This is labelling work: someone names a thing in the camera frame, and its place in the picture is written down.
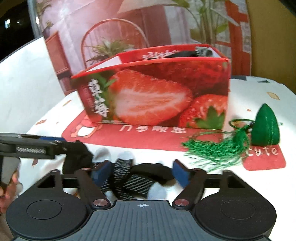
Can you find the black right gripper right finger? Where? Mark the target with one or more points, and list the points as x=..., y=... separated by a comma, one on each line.
x=192, y=181

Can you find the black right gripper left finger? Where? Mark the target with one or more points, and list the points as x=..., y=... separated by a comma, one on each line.
x=90, y=185

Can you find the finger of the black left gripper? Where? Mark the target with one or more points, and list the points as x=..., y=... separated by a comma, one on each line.
x=46, y=138

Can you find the black white patterned sock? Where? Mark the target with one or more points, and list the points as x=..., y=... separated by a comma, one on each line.
x=125, y=185

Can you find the grey knitted cloth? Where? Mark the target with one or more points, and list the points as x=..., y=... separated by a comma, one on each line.
x=204, y=52

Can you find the printed living room backdrop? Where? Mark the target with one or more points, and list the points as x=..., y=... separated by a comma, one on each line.
x=79, y=34

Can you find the person's left hand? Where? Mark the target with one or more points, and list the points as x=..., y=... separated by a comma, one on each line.
x=12, y=190

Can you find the red cartoon mat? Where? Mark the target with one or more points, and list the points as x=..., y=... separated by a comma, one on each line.
x=159, y=138

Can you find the green zongzi tassel charm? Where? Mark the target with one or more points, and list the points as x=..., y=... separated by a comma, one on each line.
x=218, y=149

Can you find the white board panel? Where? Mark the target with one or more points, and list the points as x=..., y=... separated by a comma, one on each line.
x=29, y=87

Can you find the red strawberry cardboard box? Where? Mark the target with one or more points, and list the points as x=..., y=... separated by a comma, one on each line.
x=164, y=85

